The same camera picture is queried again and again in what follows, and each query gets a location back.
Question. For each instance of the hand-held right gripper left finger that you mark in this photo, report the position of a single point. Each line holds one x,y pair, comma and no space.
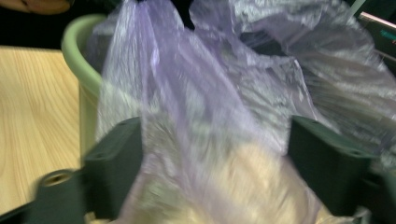
115,165

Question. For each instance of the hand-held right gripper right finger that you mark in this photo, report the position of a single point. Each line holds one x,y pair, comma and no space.
327,168

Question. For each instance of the green plastic trash bin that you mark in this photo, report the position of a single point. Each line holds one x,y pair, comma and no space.
79,59

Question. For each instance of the purple plastic trash bag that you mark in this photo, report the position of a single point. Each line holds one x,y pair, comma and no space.
218,93

